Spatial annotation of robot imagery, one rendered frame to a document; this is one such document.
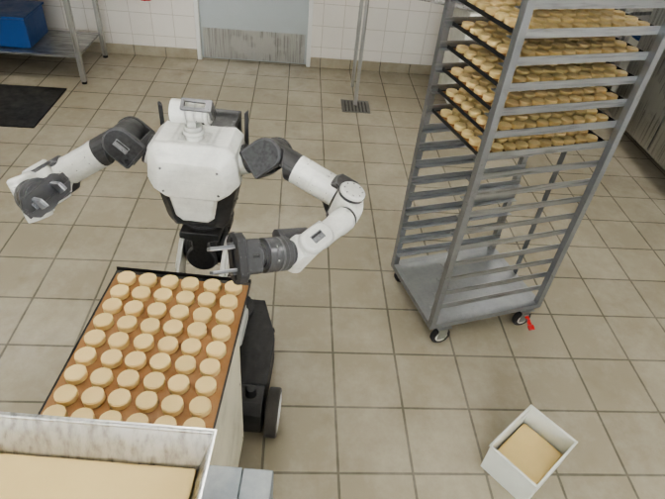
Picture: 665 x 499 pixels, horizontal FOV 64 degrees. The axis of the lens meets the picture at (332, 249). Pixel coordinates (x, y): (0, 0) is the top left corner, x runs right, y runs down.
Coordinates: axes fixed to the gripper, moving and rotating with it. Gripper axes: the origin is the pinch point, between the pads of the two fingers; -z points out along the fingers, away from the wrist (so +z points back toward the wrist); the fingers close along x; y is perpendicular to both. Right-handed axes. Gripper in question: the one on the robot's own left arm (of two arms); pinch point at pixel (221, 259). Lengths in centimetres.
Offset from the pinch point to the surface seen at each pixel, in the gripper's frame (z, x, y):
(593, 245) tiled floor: 284, -14, -53
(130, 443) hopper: -34, -26, 34
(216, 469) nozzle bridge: -21, -34, 32
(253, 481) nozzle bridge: -16, -37, 36
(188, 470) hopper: -28, -31, 38
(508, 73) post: 102, 51, 16
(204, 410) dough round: -6.7, -33.9, -4.2
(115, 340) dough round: -17.7, -16.7, -29.2
